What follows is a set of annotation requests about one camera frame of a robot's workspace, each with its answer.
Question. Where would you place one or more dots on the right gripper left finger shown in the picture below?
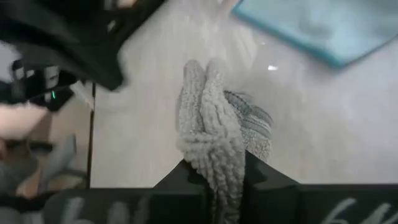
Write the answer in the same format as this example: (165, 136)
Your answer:
(183, 179)

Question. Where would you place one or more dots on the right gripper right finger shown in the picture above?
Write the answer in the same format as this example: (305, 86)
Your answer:
(270, 199)

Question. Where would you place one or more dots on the grey microfiber towel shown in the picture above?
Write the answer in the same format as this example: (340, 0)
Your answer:
(211, 130)

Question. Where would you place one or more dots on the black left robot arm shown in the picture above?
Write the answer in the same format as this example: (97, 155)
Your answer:
(77, 46)

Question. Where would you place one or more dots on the light blue microfiber towel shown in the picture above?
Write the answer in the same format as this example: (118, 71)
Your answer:
(311, 25)

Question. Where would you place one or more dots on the white glossy table mat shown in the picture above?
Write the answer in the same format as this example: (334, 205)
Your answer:
(311, 124)

